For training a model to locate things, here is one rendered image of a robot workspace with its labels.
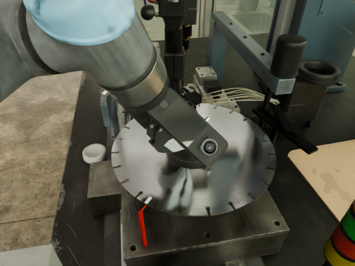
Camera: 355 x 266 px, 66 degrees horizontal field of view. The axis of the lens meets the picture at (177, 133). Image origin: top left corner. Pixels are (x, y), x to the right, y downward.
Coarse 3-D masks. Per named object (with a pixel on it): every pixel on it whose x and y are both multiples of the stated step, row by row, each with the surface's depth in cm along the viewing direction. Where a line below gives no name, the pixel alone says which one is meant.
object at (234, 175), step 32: (224, 128) 61; (256, 128) 61; (128, 160) 53; (160, 160) 53; (224, 160) 53; (256, 160) 53; (128, 192) 47; (160, 192) 47; (192, 192) 47; (224, 192) 47; (256, 192) 47
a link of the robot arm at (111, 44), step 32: (32, 0) 20; (64, 0) 19; (96, 0) 20; (128, 0) 23; (32, 32) 23; (64, 32) 21; (96, 32) 21; (128, 32) 24; (64, 64) 25; (96, 64) 25; (128, 64) 26
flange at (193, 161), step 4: (172, 152) 54; (176, 152) 54; (180, 152) 54; (184, 152) 53; (172, 156) 53; (176, 156) 53; (180, 156) 53; (184, 156) 53; (188, 156) 53; (176, 160) 53; (180, 160) 52; (184, 160) 52; (188, 160) 52; (192, 160) 52; (196, 160) 52; (184, 164) 52; (188, 164) 52; (192, 164) 52; (196, 164) 52; (200, 164) 52
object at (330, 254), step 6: (330, 240) 36; (324, 246) 37; (330, 246) 35; (324, 252) 37; (330, 252) 35; (336, 252) 34; (330, 258) 35; (336, 258) 35; (342, 258) 34; (330, 264) 36; (336, 264) 35; (342, 264) 34; (348, 264) 34; (354, 264) 33
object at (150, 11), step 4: (148, 4) 40; (144, 8) 39; (148, 8) 39; (152, 8) 39; (144, 12) 39; (148, 12) 39; (152, 12) 39; (144, 16) 39; (148, 16) 39; (152, 16) 39; (148, 20) 40
